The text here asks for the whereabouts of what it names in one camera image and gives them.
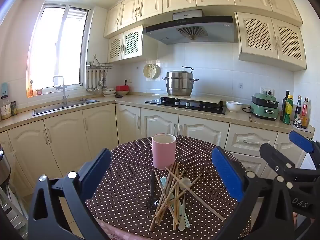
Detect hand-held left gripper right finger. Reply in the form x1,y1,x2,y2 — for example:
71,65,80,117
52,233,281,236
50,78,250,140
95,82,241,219
211,146,298,240

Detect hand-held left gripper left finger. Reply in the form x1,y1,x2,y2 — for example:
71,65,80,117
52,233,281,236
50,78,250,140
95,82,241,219
28,148,112,240

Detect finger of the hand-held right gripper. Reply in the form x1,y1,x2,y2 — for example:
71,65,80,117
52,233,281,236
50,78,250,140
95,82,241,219
289,130,320,168
259,143,297,180

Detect white spoon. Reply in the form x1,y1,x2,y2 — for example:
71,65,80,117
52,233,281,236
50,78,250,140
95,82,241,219
178,177,192,231

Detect pile of wooden chopsticks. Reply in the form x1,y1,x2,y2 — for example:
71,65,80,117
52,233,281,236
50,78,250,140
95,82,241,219
149,162,226,232

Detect dark metal spoon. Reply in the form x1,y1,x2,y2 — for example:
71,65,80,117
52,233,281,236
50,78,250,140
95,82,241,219
145,171,159,209

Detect mint green spoon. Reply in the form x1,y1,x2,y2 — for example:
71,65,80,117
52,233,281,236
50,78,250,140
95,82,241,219
160,177,181,228

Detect pink cup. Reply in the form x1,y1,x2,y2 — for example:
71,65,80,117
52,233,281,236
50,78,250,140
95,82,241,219
152,133,177,170

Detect red label bottle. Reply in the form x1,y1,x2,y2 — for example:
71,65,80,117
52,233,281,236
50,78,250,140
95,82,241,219
301,97,310,129

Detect dark soy sauce bottle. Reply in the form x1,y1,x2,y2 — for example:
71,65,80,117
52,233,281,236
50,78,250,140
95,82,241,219
294,95,302,127

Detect dark olive oil bottle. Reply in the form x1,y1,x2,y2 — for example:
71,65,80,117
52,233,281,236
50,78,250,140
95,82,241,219
280,90,290,122

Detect cream lower cabinets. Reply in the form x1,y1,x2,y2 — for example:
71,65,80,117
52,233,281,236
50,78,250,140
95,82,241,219
0,102,314,198

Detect green electric cooker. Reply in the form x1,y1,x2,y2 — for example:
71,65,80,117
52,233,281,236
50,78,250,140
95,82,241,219
250,92,280,121

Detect beige stone countertop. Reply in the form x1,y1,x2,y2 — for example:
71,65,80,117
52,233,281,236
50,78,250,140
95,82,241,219
0,92,315,134

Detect pink printed cloth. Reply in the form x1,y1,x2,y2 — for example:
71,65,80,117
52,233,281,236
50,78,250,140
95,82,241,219
96,216,150,240

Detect white bowl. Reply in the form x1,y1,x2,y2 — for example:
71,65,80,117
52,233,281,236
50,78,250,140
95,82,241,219
226,101,243,113

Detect black glass gas stove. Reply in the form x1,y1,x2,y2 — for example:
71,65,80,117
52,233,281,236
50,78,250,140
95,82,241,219
144,96,227,115

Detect steel double sink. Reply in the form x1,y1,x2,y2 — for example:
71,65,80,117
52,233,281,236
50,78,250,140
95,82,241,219
32,99,100,117

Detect metal faucet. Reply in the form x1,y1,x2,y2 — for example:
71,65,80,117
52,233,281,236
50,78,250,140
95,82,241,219
52,75,69,105

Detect red container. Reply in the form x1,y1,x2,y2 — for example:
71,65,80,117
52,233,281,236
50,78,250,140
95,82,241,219
115,85,130,96

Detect silver appliance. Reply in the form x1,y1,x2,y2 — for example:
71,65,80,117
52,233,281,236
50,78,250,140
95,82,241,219
0,145,12,185

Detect steel steamer pot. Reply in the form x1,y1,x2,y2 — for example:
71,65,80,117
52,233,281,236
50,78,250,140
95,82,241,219
162,66,199,97

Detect cream lattice door cabinet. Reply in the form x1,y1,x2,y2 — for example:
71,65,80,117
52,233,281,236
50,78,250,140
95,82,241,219
235,12,307,72
107,25,158,64

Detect labelled sauce jar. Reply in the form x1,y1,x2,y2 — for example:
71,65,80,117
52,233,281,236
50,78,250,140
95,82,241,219
0,95,12,120

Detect cream colander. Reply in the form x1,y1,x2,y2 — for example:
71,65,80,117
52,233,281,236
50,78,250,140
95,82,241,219
143,63,160,79

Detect sliding window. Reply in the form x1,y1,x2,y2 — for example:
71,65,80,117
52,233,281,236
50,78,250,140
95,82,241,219
27,4,90,97

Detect grey range hood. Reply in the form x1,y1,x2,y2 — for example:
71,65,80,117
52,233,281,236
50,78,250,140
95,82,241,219
142,9,238,45

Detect grey metal frame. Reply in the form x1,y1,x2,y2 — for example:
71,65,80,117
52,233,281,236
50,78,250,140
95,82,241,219
0,184,28,238

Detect wall utensil rack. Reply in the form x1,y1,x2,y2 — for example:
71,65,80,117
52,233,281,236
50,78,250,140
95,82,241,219
87,54,113,70

